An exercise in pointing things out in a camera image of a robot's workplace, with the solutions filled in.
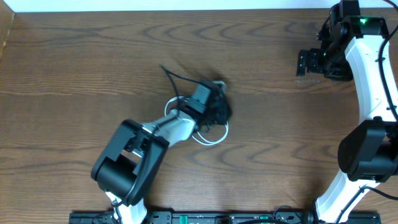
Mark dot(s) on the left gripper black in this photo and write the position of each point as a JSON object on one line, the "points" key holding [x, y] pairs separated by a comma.
{"points": [[224, 111]]}

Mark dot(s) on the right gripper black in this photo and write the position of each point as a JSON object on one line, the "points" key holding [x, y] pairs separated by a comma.
{"points": [[311, 55]]}

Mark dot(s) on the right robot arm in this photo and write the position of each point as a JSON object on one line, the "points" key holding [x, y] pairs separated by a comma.
{"points": [[356, 48]]}

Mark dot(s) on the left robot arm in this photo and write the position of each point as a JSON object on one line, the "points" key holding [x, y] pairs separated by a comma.
{"points": [[127, 167]]}

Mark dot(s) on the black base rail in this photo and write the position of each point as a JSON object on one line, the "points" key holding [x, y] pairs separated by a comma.
{"points": [[186, 218]]}

